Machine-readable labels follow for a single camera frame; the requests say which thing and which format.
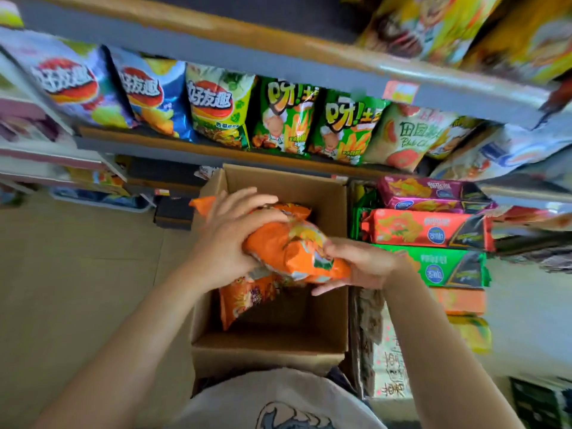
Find person's right hand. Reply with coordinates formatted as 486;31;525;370
311;237;404;296

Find person's left hand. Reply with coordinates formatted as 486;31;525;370
191;187;289;294

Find person's left forearm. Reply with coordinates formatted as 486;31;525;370
32;263;213;429

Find person's right forearm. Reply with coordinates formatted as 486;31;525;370
382;262;526;429

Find dark green packet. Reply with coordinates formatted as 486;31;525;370
350;186;381;243

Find black box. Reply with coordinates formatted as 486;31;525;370
154;195;196;231

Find red biscuit packet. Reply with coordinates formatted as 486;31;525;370
361;208;495;252

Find green yellow chips bag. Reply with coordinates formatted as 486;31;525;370
185;62;256;150

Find green fries snack bag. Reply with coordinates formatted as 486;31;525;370
307;88;390;166
251;77;321;155

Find brown cardboard box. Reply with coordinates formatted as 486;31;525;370
189;164;350;394

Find purple biscuit packet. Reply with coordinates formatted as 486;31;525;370
386;196;498;215
377;175;491;202

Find green biscuit packet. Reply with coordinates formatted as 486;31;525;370
373;244;491;289

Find printed cardboard carton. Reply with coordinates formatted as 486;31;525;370
350;287;417;400

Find cream tomato crisps bag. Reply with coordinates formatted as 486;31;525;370
363;102;457;173

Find blue chips bag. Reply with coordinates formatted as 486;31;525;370
108;46;196;143

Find orange biscuit packet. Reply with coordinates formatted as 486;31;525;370
429;286;487;316

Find blue plastic tray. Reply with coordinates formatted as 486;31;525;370
49;186;153;214

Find grey metal shelf rack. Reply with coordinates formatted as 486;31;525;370
0;0;572;268

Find yellow biscuit packet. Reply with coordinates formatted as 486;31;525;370
447;314;492;355

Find yellow white snack bag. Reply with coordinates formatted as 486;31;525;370
426;115;484;160

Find pink price tag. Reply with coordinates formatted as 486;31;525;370
383;80;420;105

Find person's white printed shirt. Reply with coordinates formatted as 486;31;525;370
164;367;387;429

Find white blue snack bag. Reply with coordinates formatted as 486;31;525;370
430;122;572;182

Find red snack packet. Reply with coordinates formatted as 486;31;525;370
491;204;572;232

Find white side shelf unit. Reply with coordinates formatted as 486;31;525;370
0;51;129;196

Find purple white chips bag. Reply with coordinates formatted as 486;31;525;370
0;27;137;130

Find yellow cartoon snack bag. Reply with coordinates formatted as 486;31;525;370
356;0;506;68

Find dark green crate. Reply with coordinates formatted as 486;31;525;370
509;376;572;429

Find yellow orange snack bag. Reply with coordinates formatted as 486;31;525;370
461;0;572;86

